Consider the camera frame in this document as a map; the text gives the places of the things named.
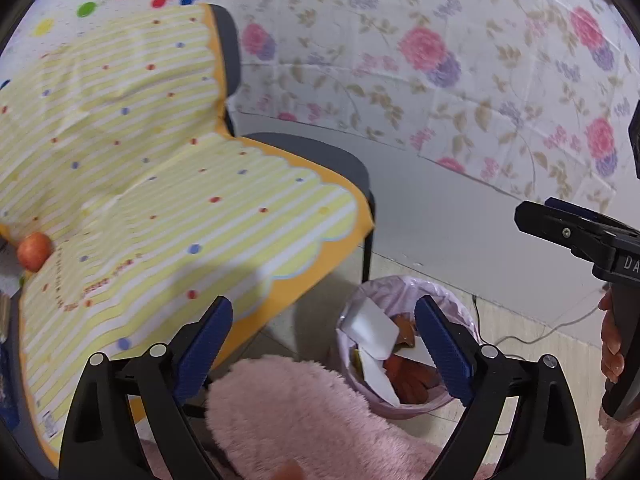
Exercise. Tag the person's right hand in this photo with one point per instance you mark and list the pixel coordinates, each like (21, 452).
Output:
(611, 345)

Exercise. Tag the pink fluffy rug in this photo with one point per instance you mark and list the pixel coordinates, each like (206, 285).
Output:
(290, 410)

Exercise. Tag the trash bin with pink bag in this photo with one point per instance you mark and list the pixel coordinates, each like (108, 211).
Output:
(395, 285)

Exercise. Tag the floral wall cloth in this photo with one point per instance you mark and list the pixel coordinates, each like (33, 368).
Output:
(400, 10)

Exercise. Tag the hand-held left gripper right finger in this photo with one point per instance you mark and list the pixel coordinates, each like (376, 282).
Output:
(445, 350)

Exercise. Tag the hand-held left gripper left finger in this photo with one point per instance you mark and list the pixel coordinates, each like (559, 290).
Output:
(205, 350)

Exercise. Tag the yellow striped cloth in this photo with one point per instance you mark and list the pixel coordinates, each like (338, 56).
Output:
(150, 160)

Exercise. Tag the red apple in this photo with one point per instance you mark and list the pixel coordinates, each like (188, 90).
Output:
(35, 252)

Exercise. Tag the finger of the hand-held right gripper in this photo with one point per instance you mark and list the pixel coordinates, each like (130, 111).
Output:
(560, 230)

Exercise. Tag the white foam block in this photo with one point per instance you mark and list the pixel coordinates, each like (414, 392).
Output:
(370, 327)

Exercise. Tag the white paper scrap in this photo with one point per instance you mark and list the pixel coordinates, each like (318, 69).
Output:
(380, 380)

